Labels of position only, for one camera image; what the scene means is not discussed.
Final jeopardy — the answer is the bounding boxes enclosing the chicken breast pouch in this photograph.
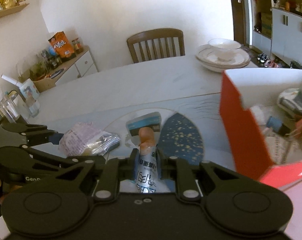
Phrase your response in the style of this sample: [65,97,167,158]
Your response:
[126,112,175,193]

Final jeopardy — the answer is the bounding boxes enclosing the white plastic wrap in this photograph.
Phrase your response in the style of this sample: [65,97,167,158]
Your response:
[250,105,266,126]

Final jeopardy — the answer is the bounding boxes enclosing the white plastic tissue pack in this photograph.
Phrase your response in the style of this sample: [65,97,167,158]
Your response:
[277,88,302,117]

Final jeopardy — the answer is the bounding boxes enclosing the pink patterned snack packet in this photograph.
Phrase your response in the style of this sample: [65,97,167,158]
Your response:
[58,122,121,157]

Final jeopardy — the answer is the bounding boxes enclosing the white side cabinet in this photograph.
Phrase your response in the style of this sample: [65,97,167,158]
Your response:
[35,46,98,92]

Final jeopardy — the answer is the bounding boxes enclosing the orange snack bag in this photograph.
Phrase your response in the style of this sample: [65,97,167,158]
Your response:
[48,31,76,62]

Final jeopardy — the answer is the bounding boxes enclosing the red cardboard box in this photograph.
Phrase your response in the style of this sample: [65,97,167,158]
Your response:
[220,68,302,189]

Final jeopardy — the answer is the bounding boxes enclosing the stacked white plates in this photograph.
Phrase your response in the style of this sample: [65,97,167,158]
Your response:
[195,44,251,73]

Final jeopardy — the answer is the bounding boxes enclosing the brown wooden chair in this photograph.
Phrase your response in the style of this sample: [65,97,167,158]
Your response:
[127,28,185,63]

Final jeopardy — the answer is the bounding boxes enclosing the white bowl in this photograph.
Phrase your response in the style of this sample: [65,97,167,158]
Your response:
[208,38,241,61]

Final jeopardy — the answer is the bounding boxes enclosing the white wall cabinet unit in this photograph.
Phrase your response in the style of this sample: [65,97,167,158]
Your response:
[246,0,302,68]

